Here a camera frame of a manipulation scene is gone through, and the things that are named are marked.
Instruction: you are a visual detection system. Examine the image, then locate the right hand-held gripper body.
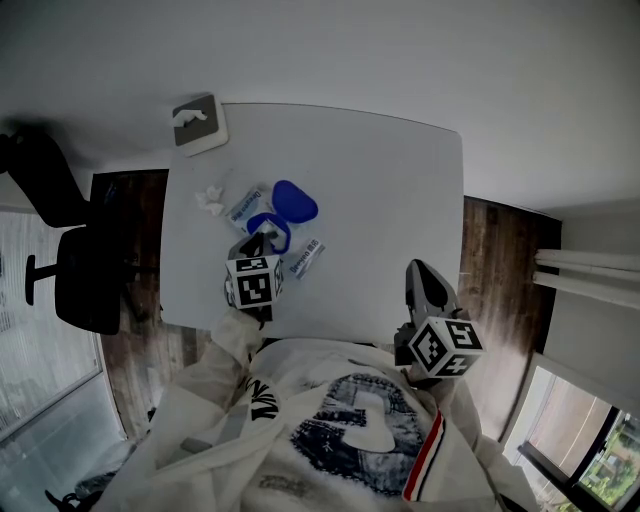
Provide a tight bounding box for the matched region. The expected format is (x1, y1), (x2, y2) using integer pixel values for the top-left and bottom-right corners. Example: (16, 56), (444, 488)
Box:
(393, 311), (487, 383)

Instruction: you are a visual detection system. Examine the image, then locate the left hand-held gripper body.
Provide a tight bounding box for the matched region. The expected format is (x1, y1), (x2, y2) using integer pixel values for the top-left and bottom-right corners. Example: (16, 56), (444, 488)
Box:
(221, 254), (286, 322)

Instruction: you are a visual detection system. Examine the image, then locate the blue lidded wipes pack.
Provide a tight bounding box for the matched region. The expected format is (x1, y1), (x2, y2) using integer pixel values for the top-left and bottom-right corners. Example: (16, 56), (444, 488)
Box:
(224, 179), (328, 282)

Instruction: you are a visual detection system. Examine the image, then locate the person's left forearm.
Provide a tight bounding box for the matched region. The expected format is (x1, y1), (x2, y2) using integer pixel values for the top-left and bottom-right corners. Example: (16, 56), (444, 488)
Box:
(164, 305), (267, 417)

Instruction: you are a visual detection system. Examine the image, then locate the person's right forearm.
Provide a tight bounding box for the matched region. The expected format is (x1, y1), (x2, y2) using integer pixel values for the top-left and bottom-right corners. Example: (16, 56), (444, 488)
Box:
(405, 367), (507, 467)

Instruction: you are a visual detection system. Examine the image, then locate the white table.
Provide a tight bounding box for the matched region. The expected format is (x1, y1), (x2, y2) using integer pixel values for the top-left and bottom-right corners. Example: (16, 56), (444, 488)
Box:
(158, 101), (467, 347)

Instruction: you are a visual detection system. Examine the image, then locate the grey white tissue box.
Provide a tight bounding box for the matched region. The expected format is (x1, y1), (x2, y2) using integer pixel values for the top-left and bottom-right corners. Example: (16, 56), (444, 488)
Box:
(170, 93), (230, 159)

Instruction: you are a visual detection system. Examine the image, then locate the white vertical pipe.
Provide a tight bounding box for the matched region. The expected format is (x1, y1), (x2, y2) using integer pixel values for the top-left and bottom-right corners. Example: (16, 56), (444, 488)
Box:
(531, 269), (640, 304)
(533, 249), (640, 274)

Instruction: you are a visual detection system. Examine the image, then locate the white printed sweatshirt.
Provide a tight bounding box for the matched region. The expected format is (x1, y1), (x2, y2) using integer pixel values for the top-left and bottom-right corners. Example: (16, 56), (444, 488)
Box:
(92, 336), (542, 512)

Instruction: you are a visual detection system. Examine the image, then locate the black office chair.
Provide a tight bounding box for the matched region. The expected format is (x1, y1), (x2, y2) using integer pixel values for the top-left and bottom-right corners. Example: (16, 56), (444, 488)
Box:
(0, 126), (124, 337)

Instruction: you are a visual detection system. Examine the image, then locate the black framed window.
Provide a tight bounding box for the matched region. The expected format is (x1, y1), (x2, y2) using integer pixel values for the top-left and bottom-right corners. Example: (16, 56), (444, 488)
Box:
(501, 364), (640, 512)

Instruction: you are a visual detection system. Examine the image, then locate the striped glass partition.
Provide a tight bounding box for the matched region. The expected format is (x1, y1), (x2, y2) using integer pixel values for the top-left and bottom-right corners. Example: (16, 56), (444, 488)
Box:
(0, 203), (127, 512)

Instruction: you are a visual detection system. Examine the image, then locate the plastic wrapped black chair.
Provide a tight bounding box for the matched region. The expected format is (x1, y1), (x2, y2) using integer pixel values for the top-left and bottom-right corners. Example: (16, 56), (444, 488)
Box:
(43, 468), (107, 512)

